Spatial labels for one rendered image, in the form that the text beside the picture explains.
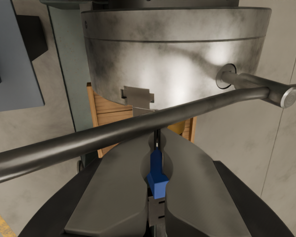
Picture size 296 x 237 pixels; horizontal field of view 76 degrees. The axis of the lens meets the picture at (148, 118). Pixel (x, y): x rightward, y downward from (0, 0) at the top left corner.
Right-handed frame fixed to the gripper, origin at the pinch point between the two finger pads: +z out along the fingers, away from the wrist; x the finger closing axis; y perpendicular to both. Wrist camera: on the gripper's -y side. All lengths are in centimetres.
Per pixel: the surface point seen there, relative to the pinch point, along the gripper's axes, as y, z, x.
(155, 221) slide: 67, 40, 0
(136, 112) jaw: 6.0, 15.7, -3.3
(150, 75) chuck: -0.6, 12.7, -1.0
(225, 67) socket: -1.3, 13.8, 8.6
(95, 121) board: 20.7, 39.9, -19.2
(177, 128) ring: 13.9, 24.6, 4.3
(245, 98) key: -0.2, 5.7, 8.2
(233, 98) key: -0.7, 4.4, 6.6
